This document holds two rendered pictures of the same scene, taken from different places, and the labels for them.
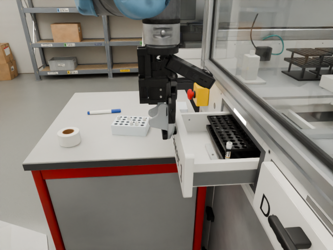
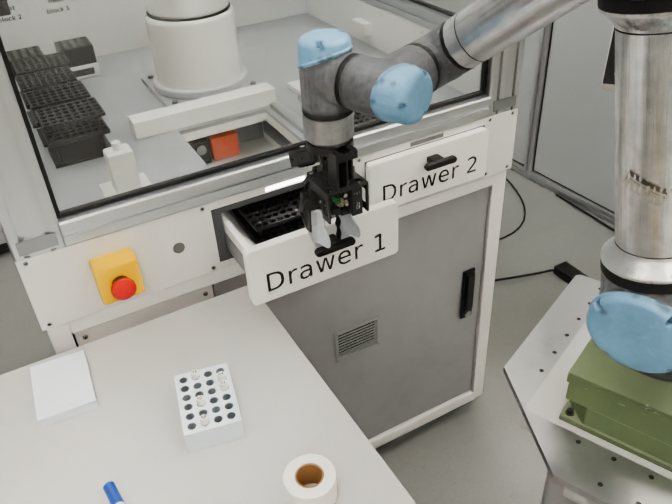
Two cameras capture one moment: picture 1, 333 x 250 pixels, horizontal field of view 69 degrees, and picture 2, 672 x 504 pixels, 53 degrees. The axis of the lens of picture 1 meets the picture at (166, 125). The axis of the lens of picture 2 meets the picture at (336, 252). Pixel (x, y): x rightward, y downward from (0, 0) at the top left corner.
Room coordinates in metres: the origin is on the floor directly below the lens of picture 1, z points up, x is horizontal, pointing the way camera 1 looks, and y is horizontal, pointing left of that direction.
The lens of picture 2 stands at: (0.87, 0.86, 1.55)
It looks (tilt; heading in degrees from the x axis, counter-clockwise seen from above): 35 degrees down; 248
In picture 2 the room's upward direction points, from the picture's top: 3 degrees counter-clockwise
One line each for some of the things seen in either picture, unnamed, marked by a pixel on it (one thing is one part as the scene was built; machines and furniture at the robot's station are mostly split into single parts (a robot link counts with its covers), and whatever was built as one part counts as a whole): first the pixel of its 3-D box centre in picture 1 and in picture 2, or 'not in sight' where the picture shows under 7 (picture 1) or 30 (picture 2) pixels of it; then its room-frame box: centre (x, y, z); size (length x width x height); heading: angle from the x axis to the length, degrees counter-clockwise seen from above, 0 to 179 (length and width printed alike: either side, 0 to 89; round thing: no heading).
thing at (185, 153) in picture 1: (179, 141); (325, 250); (0.52, -0.03, 0.87); 0.29 x 0.02 x 0.11; 5
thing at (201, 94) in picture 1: (199, 93); (117, 276); (0.86, -0.13, 0.88); 0.07 x 0.05 x 0.07; 5
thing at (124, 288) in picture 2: (191, 94); (123, 287); (0.86, -0.09, 0.88); 0.04 x 0.03 x 0.04; 5
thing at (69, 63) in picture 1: (63, 63); not in sight; (4.20, 1.77, 0.22); 0.40 x 0.30 x 0.17; 98
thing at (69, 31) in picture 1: (67, 32); not in sight; (4.23, 1.62, 0.72); 0.41 x 0.32 x 0.28; 98
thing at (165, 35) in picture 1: (161, 35); (330, 124); (0.52, 0.01, 1.13); 0.08 x 0.08 x 0.05
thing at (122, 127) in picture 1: (131, 125); (208, 405); (0.79, 0.13, 0.78); 0.12 x 0.08 x 0.04; 83
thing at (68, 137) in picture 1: (69, 136); (310, 484); (0.71, 0.33, 0.78); 0.07 x 0.07 x 0.04
